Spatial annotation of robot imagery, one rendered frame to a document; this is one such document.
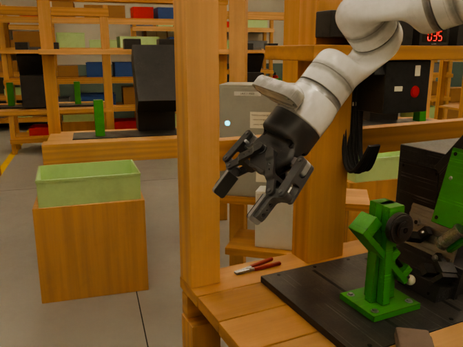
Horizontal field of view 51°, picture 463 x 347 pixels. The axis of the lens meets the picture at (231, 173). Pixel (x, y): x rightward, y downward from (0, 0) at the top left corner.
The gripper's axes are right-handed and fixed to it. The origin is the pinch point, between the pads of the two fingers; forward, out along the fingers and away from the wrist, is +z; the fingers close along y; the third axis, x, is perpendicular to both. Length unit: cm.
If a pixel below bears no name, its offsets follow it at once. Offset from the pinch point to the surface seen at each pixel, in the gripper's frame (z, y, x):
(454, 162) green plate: -44, 22, -71
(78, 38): -59, 713, -162
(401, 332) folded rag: 0, 2, -62
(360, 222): -15, 21, -52
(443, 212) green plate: -32, 20, -77
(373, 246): -12, 17, -56
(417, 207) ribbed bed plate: -31, 29, -80
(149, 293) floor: 79, 199, -156
